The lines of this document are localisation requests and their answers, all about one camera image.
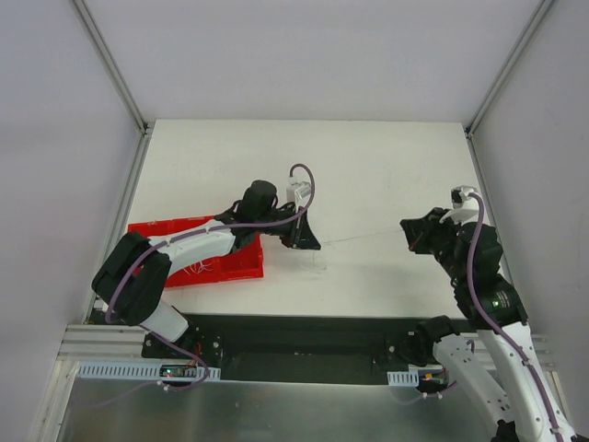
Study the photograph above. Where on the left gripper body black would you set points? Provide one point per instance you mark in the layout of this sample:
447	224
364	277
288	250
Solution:
295	229

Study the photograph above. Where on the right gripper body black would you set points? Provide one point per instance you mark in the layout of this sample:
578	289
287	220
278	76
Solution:
423	232

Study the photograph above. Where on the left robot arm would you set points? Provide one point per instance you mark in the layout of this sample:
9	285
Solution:
131	281

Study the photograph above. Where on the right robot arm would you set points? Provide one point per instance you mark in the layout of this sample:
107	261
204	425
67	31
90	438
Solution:
515	403

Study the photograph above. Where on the red plastic tray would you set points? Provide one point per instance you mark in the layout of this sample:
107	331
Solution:
244	264

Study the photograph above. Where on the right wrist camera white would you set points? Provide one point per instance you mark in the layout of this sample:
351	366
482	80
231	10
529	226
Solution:
465	205

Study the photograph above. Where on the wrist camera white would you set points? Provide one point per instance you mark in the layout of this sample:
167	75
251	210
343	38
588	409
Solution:
465	205
298	192

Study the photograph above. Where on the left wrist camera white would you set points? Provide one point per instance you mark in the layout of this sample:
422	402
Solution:
298	192

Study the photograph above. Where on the right white cable duct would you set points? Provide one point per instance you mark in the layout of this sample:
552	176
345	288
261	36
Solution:
417	377

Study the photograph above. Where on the white cable duct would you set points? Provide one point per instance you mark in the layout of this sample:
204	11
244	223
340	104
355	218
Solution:
146	371
417	377

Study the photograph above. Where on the left aluminium frame post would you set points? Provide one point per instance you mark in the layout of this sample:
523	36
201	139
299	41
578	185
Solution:
109	64

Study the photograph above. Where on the aluminium frame post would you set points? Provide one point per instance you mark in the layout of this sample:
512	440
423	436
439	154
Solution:
523	41
109	64

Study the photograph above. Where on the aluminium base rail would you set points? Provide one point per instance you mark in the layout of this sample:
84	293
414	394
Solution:
120	343

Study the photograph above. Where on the left white cable duct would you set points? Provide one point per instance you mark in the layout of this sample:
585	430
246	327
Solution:
146	371

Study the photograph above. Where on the right aluminium frame post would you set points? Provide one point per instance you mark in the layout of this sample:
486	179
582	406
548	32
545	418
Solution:
523	41

